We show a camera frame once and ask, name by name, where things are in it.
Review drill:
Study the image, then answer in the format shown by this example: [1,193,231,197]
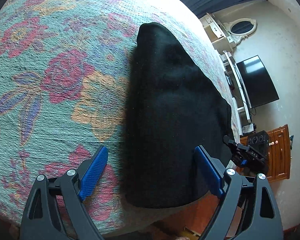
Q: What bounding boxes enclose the black pants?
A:
[123,23,233,209]

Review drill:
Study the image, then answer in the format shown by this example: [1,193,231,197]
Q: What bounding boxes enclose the brown wooden cabinet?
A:
[240,124,293,182]

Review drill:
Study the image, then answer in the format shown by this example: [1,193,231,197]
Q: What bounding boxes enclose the black flat television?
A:
[236,55,279,108]

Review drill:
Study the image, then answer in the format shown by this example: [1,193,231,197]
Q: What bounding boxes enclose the white tv cabinet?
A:
[220,50,255,137]

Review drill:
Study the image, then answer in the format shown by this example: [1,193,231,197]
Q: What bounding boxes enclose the floral bedspread bed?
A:
[0,0,232,235]

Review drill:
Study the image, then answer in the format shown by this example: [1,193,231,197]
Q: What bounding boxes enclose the white vanity dresser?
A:
[199,13,236,55]

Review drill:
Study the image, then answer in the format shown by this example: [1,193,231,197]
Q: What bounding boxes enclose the oval white framed mirror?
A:
[223,18,257,45]

